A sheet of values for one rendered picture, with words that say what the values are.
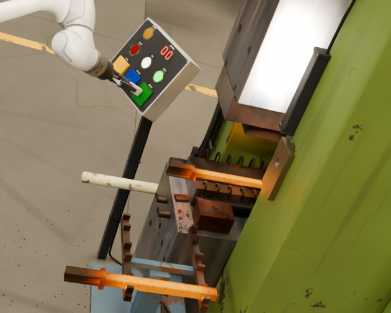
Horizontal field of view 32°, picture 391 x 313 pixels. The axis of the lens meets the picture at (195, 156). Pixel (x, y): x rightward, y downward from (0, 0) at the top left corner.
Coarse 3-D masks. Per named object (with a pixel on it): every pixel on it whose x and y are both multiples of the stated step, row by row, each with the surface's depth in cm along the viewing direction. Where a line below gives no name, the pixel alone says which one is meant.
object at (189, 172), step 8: (168, 168) 228; (176, 168) 229; (184, 168) 228; (192, 168) 230; (176, 176) 230; (184, 176) 231; (192, 176) 230; (208, 176) 232; (216, 176) 232; (224, 176) 234; (232, 176) 235; (240, 176) 237; (248, 184) 236; (256, 184) 236
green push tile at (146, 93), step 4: (144, 84) 262; (144, 88) 261; (148, 88) 260; (144, 92) 261; (148, 92) 260; (152, 92) 259; (132, 96) 264; (136, 96) 262; (140, 96) 261; (144, 96) 260; (148, 96) 259; (136, 100) 262; (140, 100) 261; (144, 100) 259; (140, 104) 260
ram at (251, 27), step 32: (256, 0) 202; (288, 0) 184; (320, 0) 185; (256, 32) 197; (288, 32) 190; (320, 32) 191; (256, 64) 195; (288, 64) 196; (256, 96) 201; (288, 96) 203
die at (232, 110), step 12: (216, 84) 226; (228, 84) 213; (228, 96) 211; (228, 108) 209; (240, 108) 209; (252, 108) 210; (228, 120) 211; (240, 120) 212; (252, 120) 213; (264, 120) 213; (276, 120) 214
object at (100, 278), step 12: (72, 276) 173; (84, 276) 172; (96, 276) 173; (108, 276) 175; (120, 276) 176; (132, 276) 178; (144, 288) 177; (156, 288) 178; (168, 288) 178; (180, 288) 180; (192, 288) 181; (204, 288) 183; (216, 288) 184
